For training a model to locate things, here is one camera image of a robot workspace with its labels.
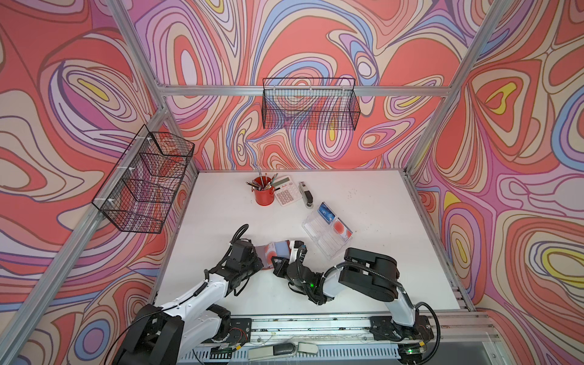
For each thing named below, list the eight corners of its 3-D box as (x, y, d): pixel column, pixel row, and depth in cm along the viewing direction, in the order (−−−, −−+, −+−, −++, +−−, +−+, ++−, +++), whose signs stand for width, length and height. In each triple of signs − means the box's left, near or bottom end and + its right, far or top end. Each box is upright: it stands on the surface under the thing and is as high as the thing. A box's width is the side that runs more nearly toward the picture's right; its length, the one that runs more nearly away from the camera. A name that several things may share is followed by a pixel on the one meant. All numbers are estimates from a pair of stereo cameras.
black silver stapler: (307, 209, 105) (307, 204, 102) (297, 186, 115) (298, 180, 111) (314, 207, 106) (315, 202, 103) (305, 184, 115) (305, 179, 112)
